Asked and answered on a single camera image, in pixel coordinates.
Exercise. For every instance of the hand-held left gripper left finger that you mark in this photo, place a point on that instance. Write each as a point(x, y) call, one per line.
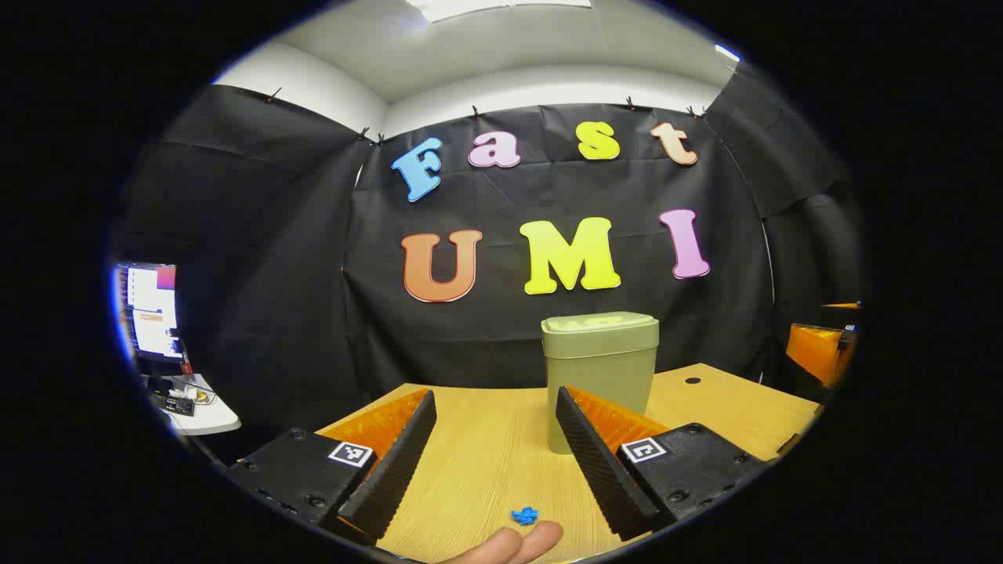
point(396, 470)

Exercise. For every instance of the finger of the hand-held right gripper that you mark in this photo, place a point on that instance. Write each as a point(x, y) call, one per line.
point(815, 348)

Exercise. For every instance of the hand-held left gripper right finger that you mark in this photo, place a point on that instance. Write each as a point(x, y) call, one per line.
point(599, 470)

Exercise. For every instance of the blue paper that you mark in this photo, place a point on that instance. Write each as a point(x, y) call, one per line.
point(525, 515)

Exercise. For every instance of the green desktop garbage bin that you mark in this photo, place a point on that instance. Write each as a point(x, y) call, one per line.
point(603, 352)

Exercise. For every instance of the wooden desktop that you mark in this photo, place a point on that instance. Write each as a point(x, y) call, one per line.
point(486, 454)

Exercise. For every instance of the white side table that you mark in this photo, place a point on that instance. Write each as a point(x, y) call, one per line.
point(208, 419)

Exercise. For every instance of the black backdrop cloth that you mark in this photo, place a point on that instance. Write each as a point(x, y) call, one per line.
point(313, 274)

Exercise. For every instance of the black keyboard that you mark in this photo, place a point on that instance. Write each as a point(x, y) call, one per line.
point(174, 403)

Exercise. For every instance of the small red bottle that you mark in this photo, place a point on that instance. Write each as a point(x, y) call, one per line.
point(186, 366)

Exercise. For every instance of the computer monitor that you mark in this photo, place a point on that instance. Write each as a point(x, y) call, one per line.
point(153, 305)

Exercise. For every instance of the ceiling light panel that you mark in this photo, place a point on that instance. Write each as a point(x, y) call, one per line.
point(727, 53)
point(470, 8)

